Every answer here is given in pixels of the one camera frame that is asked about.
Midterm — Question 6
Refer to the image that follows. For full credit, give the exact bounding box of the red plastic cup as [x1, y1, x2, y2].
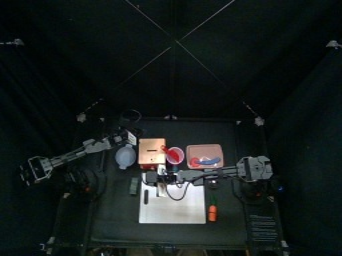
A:
[164, 146, 186, 166]

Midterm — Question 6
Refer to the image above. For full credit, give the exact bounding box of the thin diagonal brace wire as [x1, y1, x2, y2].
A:
[123, 0, 264, 119]
[81, 0, 236, 114]

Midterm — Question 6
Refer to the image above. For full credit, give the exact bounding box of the black printed label sheet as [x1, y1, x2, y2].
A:
[247, 213, 280, 249]

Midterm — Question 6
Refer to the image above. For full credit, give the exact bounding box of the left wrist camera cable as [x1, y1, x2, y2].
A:
[119, 109, 143, 127]

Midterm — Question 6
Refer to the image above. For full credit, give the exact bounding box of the red toy utensil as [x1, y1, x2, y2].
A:
[188, 156, 208, 168]

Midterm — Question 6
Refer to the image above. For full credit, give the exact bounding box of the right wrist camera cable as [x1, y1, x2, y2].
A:
[165, 181, 191, 202]

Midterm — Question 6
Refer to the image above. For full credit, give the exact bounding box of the white cutting board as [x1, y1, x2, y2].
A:
[137, 172, 207, 225]

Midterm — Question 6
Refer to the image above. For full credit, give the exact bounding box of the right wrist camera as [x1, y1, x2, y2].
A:
[143, 170, 160, 185]

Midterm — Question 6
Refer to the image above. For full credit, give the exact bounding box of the blue-grey bowl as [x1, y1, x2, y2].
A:
[113, 143, 137, 170]

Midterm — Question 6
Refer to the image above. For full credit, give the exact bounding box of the wooden box with red drawer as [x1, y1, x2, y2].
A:
[137, 137, 167, 170]

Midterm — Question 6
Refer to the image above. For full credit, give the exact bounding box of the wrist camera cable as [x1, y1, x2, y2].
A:
[119, 109, 143, 127]
[165, 181, 191, 202]

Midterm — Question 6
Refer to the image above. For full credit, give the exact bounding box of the pink wooden tray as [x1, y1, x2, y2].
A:
[184, 143, 226, 170]

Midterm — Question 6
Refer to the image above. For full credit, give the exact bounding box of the blue toy utensil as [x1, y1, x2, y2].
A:
[199, 156, 223, 167]

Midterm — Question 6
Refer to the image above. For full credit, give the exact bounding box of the orange toy carrot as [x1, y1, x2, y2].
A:
[207, 195, 219, 223]

